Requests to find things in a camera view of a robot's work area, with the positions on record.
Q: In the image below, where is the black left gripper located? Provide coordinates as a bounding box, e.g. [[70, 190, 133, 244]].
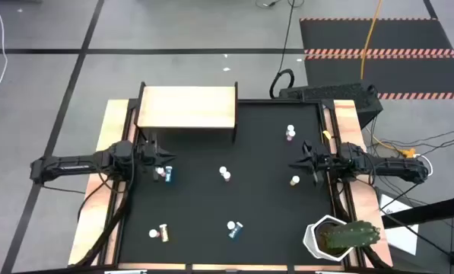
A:
[[135, 139, 176, 171]]

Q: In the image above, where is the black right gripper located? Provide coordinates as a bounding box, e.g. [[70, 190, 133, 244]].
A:
[[287, 139, 336, 186]]

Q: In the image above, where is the wooden shelf with black legs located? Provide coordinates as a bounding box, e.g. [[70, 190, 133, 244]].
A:
[[135, 81, 240, 144]]

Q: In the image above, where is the white hexagonal plant pot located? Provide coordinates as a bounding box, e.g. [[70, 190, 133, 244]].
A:
[[302, 214, 355, 263]]

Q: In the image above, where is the green cactus plant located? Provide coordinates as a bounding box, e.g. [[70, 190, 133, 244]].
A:
[[319, 220, 382, 250]]

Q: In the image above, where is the white paper sheet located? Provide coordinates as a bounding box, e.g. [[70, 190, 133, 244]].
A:
[[378, 193, 420, 256]]

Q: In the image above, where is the black beam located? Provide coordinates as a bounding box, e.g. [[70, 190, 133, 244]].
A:
[[381, 194, 454, 230]]

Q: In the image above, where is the black hazard-striped floor mat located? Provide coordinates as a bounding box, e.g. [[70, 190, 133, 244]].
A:
[[299, 17, 454, 55], [303, 54, 454, 100]]

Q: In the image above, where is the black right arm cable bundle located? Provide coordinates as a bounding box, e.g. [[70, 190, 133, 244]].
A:
[[331, 178, 364, 229]]

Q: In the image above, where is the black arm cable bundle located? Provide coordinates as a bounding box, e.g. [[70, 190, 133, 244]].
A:
[[331, 178, 364, 229], [68, 167, 136, 267]]

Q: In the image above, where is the black left arm cable bundle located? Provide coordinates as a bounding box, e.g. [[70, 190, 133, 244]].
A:
[[68, 167, 136, 267]]

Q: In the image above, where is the black hanging cable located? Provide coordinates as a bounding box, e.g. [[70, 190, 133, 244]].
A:
[[268, 0, 297, 100]]

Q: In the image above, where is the white cable loop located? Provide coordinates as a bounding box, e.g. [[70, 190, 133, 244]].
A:
[[414, 152, 434, 178]]

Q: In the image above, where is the yellow hanging cable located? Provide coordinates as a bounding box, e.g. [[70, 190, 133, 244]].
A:
[[360, 0, 406, 153]]

